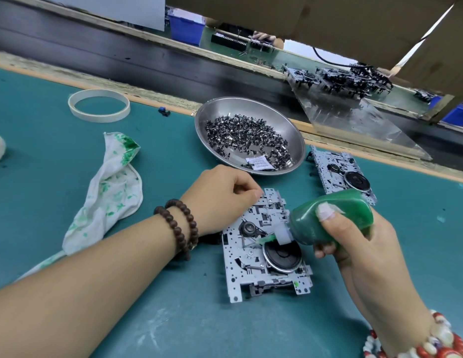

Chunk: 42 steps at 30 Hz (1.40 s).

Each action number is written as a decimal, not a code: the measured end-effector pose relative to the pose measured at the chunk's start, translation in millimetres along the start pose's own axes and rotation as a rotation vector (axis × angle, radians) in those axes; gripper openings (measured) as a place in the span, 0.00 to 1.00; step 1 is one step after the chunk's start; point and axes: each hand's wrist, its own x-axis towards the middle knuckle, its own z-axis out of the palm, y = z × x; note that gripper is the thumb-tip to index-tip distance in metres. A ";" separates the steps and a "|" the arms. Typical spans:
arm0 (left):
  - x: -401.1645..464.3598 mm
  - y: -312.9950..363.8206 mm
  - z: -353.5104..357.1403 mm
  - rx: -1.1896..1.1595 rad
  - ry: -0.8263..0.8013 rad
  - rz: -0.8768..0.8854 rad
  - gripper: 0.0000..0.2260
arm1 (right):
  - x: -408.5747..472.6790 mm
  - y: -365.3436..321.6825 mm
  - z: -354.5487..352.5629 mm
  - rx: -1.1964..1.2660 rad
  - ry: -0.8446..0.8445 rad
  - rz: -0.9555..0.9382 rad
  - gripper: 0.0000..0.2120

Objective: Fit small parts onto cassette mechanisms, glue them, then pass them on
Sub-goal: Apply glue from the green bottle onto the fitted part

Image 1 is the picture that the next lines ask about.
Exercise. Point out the person's left hand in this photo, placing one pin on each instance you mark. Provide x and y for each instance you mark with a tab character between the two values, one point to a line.
220	201

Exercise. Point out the person's right hand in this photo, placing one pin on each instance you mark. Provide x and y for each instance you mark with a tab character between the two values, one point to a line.
381	287

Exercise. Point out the pile of small metal parts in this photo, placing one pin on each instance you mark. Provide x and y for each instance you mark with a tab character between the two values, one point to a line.
243	134

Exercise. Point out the metal mechanism chassis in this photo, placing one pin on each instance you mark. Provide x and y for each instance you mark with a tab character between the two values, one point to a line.
239	272
343	175

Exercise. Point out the green glue squeeze bottle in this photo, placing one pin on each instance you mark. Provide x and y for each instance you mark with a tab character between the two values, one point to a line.
343	208

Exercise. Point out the round metal bowl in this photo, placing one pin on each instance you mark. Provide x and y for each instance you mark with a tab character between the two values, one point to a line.
231	106

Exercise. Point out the finished mechanisms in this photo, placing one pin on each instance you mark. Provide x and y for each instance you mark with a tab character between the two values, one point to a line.
343	78

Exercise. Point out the black conveyor belt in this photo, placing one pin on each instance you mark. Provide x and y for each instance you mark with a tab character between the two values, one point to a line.
105	48

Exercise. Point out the person's left forearm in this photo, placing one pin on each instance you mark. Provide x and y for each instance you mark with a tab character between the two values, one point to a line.
82	294

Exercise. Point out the small blue cap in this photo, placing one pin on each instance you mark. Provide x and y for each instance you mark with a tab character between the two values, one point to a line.
164	111

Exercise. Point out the white green-stained cloth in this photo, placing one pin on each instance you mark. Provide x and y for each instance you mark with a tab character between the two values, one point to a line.
105	205

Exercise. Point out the clear plastic sheet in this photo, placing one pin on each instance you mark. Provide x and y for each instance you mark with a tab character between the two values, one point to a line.
343	119

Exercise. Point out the black flat box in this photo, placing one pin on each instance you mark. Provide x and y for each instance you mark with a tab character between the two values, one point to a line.
229	41

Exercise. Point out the blue plastic bin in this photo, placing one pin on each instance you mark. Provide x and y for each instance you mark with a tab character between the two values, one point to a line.
185	29
457	115

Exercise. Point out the brown cardboard panel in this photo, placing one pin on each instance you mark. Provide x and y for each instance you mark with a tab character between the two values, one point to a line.
328	26

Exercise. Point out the white paper sign red text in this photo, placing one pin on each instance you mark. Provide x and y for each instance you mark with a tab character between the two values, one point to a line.
112	11

